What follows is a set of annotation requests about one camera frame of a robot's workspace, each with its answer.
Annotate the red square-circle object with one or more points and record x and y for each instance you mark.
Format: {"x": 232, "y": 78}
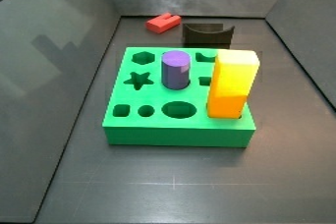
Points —
{"x": 163, "y": 22}

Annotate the black curved regrasp stand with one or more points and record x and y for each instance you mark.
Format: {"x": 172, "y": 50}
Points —
{"x": 207, "y": 35}

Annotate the purple cylinder peg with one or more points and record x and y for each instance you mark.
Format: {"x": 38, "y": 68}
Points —
{"x": 175, "y": 69}

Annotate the green shape-sorter fixture block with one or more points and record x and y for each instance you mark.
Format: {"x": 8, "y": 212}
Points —
{"x": 148, "y": 114}

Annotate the yellow orange rectangular block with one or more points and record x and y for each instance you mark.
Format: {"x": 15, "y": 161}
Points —
{"x": 234, "y": 75}

